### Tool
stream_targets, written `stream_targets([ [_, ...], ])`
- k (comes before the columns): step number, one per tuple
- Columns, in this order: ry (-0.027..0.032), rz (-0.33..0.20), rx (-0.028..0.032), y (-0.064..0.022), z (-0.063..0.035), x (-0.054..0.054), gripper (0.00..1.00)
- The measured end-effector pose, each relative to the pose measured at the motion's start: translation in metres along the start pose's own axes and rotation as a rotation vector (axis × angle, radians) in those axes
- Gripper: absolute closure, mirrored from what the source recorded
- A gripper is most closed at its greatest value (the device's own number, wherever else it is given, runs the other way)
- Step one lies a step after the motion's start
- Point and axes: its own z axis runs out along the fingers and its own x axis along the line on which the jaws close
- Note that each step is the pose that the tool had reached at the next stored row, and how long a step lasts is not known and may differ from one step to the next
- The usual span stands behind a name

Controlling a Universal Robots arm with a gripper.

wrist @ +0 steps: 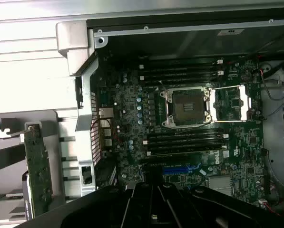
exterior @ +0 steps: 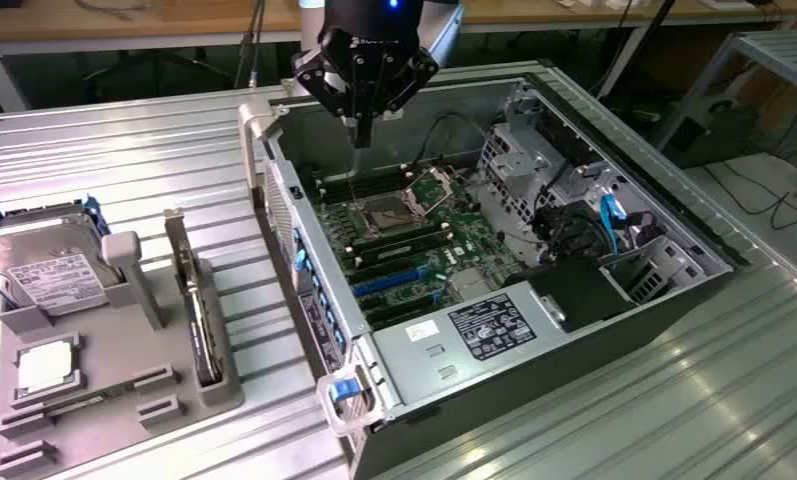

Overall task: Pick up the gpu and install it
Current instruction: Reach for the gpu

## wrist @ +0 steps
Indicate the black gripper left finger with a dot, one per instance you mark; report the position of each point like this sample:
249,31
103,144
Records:
141,204

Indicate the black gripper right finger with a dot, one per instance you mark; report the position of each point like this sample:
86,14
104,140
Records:
170,206

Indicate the blue expansion slot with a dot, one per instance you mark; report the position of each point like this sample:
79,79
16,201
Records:
176,170

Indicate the long black expansion slot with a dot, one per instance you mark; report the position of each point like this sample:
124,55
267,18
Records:
165,161

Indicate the silver chipset heatsink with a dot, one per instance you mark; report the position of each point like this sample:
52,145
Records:
219,186

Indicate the green motherboard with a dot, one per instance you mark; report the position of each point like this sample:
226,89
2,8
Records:
132,114

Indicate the CPU socket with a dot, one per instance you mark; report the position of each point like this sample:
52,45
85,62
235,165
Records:
188,107

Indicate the thin metal locking lever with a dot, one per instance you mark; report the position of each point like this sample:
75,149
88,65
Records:
163,86

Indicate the perforated metal disk bay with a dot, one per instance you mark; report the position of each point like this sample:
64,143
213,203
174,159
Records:
277,133

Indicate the metal socket cover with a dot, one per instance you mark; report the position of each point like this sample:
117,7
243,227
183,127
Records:
245,95

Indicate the grey parts rack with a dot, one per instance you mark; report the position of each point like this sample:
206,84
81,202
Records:
3,185

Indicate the open PC case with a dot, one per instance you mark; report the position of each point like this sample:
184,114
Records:
156,29

